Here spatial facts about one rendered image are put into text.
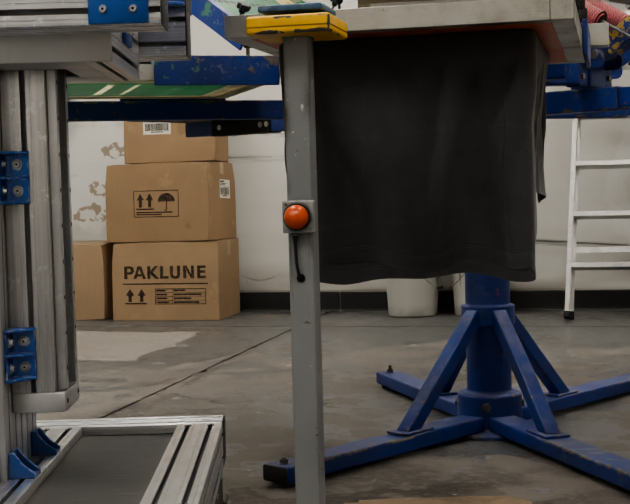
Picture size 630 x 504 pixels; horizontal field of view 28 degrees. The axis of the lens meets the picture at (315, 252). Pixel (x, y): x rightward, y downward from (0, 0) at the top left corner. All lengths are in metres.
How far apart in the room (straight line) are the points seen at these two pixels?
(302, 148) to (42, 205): 0.47
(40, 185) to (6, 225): 0.09
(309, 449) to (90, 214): 5.53
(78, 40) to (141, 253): 4.81
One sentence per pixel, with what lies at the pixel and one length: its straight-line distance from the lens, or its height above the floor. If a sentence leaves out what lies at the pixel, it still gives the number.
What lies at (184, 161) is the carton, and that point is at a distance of 6.74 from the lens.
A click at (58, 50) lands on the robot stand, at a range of 2.02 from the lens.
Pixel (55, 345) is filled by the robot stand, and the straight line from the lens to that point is 2.16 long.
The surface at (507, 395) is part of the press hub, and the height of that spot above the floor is 0.11.
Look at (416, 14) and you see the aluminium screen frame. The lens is 2.10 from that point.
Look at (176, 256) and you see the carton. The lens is 6.72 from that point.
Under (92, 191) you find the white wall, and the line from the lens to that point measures 7.40.
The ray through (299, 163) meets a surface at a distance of 1.93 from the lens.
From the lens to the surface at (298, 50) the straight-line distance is 1.94.
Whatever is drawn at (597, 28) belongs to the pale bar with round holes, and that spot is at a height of 1.03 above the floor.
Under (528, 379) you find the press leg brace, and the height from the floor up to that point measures 0.18.
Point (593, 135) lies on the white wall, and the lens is 6.79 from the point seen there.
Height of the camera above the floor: 0.70
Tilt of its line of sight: 3 degrees down
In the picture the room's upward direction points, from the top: 2 degrees counter-clockwise
